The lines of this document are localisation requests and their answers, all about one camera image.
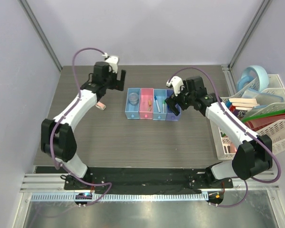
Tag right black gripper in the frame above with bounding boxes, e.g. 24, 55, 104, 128
165, 80, 195, 116

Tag green white marker pen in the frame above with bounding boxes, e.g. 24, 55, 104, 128
162, 100, 166, 113

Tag blue white marker pen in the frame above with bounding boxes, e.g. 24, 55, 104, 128
154, 96, 161, 113

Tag clear jar of paper clips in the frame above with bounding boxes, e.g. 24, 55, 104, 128
128, 93, 139, 106

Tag pink white mini stapler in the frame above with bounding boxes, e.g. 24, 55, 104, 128
95, 102, 106, 111

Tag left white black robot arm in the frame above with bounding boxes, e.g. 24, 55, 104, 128
40, 61, 126, 190

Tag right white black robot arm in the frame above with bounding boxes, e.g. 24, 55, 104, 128
165, 76, 273, 188

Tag purple plastic bin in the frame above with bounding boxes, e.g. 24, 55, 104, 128
166, 89, 181, 121

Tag light blue bin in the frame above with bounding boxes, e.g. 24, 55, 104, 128
125, 88, 141, 119
152, 89, 167, 121

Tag pink plastic bin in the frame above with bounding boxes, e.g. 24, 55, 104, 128
139, 88, 154, 119

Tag left light blue bin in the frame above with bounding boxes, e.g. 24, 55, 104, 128
125, 88, 141, 119

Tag stack of books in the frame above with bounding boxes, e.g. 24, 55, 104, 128
225, 98, 259, 119

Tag pink item in rack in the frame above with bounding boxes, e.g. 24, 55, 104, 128
229, 143, 237, 153

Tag red green folders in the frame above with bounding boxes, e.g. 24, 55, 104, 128
241, 109, 285, 131

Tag white plastic file rack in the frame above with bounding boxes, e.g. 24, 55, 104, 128
210, 74, 285, 160

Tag light blue tape roll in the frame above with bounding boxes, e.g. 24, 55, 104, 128
237, 65, 269, 92

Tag right control board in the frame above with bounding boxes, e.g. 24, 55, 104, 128
207, 192, 224, 207

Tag control board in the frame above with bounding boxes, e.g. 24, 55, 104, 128
207, 192, 224, 207
74, 192, 93, 207

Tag left control board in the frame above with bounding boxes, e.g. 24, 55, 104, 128
74, 192, 93, 207

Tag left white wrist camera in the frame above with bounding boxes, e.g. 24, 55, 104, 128
102, 52, 119, 73

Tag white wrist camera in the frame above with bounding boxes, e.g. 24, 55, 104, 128
166, 76, 184, 96
102, 52, 119, 73

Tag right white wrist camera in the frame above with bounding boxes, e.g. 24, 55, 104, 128
166, 76, 184, 96

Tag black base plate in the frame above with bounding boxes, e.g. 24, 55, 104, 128
59, 167, 234, 190

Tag white slotted cable duct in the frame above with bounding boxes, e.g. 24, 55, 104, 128
31, 192, 208, 202

